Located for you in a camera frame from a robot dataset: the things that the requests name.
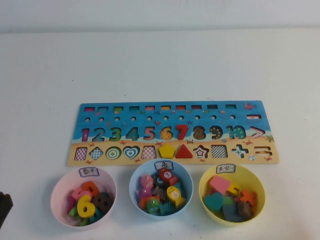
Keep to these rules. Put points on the magenta wooden fish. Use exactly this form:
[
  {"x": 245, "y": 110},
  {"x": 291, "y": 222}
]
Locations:
[{"x": 143, "y": 193}]

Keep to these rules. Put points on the pink wooden number piece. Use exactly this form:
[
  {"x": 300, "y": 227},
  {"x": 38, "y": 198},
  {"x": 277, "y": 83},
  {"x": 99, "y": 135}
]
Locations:
[{"x": 80, "y": 195}]

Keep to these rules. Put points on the teal wooden heart piece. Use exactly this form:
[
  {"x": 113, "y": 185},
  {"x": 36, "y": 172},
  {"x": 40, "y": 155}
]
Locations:
[{"x": 213, "y": 201}]

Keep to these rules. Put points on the blue plastic bowl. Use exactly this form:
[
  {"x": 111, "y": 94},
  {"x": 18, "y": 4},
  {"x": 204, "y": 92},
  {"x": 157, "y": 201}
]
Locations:
[{"x": 133, "y": 192}]

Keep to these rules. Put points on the green wooden fish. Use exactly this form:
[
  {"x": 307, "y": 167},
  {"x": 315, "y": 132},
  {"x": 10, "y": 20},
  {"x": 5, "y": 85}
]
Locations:
[{"x": 153, "y": 207}]

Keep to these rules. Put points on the brown wooden fish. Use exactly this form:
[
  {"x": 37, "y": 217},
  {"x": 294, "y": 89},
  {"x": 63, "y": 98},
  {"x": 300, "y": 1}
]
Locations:
[{"x": 159, "y": 193}]

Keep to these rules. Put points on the yellow wooden pentagon piece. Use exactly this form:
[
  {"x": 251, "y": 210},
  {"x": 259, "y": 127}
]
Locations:
[{"x": 166, "y": 151}]

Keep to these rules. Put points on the green wooden shape piece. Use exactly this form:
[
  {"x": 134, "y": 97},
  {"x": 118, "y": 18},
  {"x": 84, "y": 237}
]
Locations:
[{"x": 228, "y": 200}]

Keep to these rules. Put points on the yellow plastic bowl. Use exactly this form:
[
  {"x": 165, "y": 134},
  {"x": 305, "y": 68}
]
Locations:
[{"x": 258, "y": 190}]

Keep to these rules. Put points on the dark brown wooden number eight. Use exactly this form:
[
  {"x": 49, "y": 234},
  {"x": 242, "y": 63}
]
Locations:
[{"x": 103, "y": 202}]

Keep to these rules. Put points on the pink wooden trapezoid piece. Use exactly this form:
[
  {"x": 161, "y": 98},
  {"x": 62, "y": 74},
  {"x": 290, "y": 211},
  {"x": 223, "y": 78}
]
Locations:
[{"x": 219, "y": 185}]

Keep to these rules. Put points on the green wooden number piece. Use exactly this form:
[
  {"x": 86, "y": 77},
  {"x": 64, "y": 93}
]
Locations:
[{"x": 72, "y": 212}]

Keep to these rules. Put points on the orange wooden cross piece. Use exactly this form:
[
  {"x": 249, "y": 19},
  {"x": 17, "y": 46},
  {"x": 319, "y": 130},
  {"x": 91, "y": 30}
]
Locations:
[{"x": 248, "y": 197}]

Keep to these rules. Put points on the white handwritten label, yellow bowl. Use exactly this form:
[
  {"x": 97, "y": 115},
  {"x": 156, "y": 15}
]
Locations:
[{"x": 225, "y": 168}]

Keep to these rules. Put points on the brown wooden block piece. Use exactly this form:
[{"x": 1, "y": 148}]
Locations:
[{"x": 245, "y": 210}]

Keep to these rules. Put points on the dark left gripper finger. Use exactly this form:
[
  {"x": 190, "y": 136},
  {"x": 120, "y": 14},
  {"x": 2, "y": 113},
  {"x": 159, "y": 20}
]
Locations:
[{"x": 5, "y": 207}]

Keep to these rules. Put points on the grey-blue wooden block piece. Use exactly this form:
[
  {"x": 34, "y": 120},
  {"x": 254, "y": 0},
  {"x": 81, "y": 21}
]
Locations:
[{"x": 231, "y": 213}]

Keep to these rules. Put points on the orange wooden number piece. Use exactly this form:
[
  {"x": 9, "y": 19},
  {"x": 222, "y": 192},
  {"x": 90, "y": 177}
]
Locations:
[{"x": 92, "y": 188}]

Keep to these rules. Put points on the white handwritten label, blue bowl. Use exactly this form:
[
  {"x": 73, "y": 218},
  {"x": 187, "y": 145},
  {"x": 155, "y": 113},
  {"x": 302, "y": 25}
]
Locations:
[{"x": 163, "y": 165}]

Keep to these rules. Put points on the orange wooden fish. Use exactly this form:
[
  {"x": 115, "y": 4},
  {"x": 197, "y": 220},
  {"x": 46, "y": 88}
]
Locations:
[{"x": 147, "y": 200}]

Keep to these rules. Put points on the white handwritten label, pink bowl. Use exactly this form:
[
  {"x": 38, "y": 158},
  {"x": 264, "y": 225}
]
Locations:
[{"x": 89, "y": 172}]

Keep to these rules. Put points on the yellow wooden fish with six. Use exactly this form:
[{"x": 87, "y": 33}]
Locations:
[{"x": 176, "y": 196}]

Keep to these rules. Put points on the teal wooden number piece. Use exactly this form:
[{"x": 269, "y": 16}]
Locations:
[{"x": 95, "y": 216}]

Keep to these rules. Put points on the pink wooden fish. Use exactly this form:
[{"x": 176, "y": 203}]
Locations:
[{"x": 145, "y": 182}]

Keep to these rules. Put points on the colourful wooden number puzzle board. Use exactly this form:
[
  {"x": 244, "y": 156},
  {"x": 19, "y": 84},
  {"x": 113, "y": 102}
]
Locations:
[{"x": 140, "y": 122}]

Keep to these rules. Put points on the pink plastic bowl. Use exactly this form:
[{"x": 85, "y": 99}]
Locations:
[{"x": 60, "y": 195}]

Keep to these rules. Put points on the yellow wooden equals-sign piece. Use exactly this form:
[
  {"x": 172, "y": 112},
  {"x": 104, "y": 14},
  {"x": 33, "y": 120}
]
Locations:
[{"x": 233, "y": 189}]

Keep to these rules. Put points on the dark teal wooden fish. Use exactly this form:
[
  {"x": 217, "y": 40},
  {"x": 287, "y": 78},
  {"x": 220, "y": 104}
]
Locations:
[{"x": 158, "y": 182}]

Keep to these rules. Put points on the red wooden triangle piece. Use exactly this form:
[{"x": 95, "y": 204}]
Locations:
[{"x": 184, "y": 153}]

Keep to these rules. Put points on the yellow wooden number six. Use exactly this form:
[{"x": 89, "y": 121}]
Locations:
[{"x": 85, "y": 206}]

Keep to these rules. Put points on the red wooden fish with seven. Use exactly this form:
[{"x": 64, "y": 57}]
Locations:
[{"x": 168, "y": 177}]

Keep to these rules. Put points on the red wooden number seven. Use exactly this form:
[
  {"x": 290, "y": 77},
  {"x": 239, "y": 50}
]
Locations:
[{"x": 182, "y": 131}]

